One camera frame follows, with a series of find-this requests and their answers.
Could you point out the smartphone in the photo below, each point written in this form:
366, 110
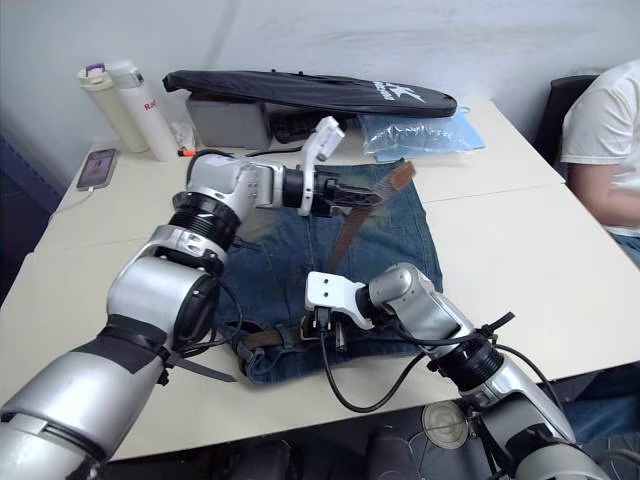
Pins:
97, 167

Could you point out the person in white shirt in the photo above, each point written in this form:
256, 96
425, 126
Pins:
600, 135

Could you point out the blue denim shorts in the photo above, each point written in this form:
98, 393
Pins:
400, 240

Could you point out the white bottle with red print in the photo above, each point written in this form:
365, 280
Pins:
147, 115

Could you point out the brown braided belt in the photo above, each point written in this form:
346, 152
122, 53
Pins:
350, 225

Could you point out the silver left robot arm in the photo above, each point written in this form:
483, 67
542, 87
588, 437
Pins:
145, 295

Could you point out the grey rectangular box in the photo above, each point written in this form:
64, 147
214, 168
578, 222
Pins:
225, 122

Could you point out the black racket bag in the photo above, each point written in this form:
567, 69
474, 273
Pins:
310, 92

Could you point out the black chair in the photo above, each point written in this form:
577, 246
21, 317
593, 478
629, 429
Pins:
555, 120

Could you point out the small black bag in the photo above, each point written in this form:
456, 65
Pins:
292, 127

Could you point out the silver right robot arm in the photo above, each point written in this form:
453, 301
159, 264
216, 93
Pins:
425, 305

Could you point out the round metal disc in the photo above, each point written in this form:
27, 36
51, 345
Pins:
444, 425

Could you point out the small orange item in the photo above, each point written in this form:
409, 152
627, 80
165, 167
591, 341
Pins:
187, 152

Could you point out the white bottle with purple lid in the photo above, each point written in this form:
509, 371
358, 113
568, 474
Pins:
112, 110

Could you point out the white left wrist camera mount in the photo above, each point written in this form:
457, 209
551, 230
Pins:
327, 137

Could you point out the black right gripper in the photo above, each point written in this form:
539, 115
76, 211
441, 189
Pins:
339, 330

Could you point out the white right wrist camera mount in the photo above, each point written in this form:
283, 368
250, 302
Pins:
325, 292

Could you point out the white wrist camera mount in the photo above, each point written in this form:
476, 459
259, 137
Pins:
327, 137
325, 292

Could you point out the clear blue plastic bag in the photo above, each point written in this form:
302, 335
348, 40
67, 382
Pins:
420, 135

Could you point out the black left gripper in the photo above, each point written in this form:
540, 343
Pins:
327, 197

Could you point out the crumpled white wrapper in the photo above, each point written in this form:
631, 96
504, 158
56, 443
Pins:
182, 132

